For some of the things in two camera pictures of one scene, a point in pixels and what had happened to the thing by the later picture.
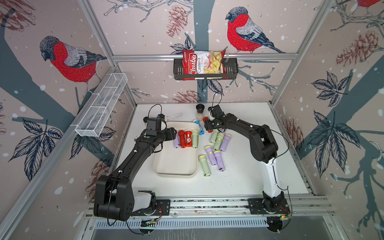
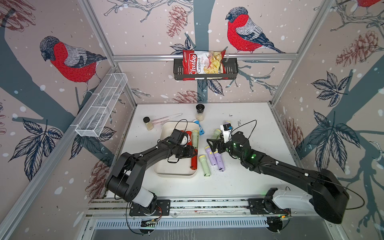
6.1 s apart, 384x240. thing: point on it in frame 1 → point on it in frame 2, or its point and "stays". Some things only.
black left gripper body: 168,134 → 186,151
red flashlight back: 205,119 → 194,162
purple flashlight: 212,156 stays
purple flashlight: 219,160 stays
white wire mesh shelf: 98,112 stays
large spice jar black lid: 200,109 stays
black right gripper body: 213,121 → 223,147
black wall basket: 230,71 stays
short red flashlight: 189,138 stays
